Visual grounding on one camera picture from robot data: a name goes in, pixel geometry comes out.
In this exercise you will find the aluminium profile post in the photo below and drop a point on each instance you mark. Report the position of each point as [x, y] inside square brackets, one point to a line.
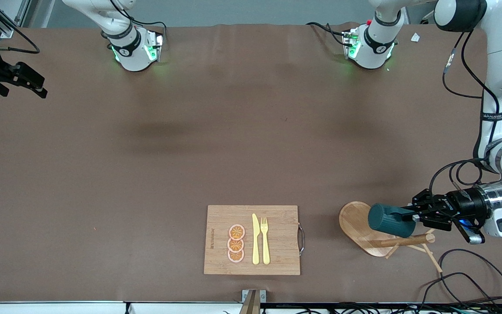
[253, 301]

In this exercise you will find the orange slice toy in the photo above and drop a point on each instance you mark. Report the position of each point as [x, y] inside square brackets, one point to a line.
[236, 232]

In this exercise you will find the teal mug with yellow inside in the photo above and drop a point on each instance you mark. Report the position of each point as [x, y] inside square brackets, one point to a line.
[386, 220]

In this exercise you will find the yellow plastic knife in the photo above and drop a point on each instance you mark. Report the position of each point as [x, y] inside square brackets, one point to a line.
[256, 240]

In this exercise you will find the yellow plastic fork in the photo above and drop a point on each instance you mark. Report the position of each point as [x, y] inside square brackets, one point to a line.
[265, 244]

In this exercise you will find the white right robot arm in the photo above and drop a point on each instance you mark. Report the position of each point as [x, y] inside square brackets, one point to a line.
[131, 52]

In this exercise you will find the aluminium frame profile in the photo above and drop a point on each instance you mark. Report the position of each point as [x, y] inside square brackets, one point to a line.
[2, 24]

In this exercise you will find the white paper scrap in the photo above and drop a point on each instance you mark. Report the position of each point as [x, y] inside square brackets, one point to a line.
[415, 37]

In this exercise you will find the wooden mug rack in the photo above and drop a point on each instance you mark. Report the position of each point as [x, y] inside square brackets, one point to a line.
[355, 218]

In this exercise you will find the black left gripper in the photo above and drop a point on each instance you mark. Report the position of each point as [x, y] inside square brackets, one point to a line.
[465, 203]

